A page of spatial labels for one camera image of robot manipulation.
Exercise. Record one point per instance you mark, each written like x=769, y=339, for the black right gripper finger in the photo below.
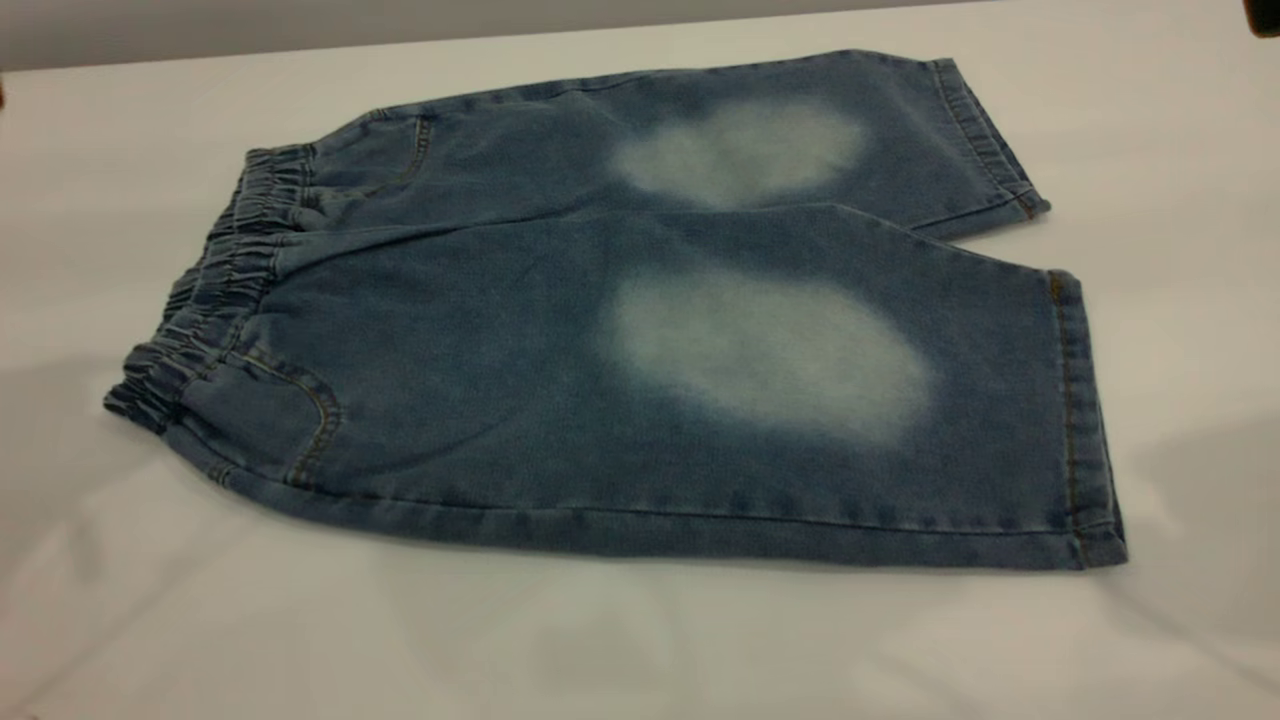
x=1265, y=15

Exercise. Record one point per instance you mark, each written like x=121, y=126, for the blue denim shorts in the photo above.
x=500, y=350

